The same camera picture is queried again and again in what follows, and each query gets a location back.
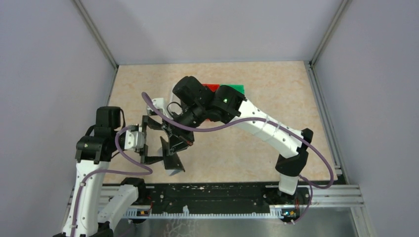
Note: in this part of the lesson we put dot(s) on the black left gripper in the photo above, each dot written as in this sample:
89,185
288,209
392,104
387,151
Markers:
145,152

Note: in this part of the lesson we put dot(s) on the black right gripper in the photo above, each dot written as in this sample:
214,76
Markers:
176,131

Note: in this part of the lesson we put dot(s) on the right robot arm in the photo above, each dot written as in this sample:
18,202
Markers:
229,106

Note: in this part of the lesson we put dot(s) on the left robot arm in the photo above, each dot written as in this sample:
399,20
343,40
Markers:
102,151

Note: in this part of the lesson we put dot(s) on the white plastic bin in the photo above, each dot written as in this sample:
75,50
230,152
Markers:
172,99

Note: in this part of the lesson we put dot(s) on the red plastic bin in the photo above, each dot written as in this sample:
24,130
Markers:
213,87

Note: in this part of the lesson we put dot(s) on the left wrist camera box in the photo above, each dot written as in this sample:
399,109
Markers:
134,140

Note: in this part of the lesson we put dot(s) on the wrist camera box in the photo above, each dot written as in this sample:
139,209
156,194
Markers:
160,104
134,140

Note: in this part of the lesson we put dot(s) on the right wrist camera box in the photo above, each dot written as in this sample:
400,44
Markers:
160,104

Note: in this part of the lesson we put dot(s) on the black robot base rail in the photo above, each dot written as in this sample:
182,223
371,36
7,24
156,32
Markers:
217,200

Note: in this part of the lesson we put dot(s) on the grey aluminium frame rail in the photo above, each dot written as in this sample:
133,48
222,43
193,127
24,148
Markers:
351,79

